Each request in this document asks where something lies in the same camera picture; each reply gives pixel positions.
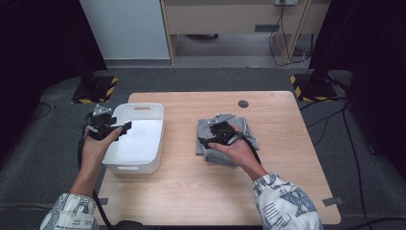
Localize long black floor cable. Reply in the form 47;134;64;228
341;102;372;230

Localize looped black floor cable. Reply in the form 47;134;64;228
300;97;349;147

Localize person's left hand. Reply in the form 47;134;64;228
80;126;124;175

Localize black curtain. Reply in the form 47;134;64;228
307;0;406;181
0;0;108;167

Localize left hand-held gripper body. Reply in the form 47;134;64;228
84;103;118;142

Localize black power cable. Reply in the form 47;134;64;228
268;2;312;68

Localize black stand with striped base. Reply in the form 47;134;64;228
289;60;340;104
71;61;120;105

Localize white cable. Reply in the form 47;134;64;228
301;50;313;70

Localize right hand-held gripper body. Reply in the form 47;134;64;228
206;113;239;147

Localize person's right hand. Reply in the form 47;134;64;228
208;124;263;182

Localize thin black floor cable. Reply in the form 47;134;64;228
32;102;57;122

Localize grey shorts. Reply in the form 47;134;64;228
195;115;260;168

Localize right hand-held gripper black cable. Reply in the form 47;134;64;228
235;131;262;166

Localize white plastic bin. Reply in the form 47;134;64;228
101;103;166;175

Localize white cabinet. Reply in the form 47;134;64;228
79;0;171;61

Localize dark rounded object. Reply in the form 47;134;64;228
114;219;146;230

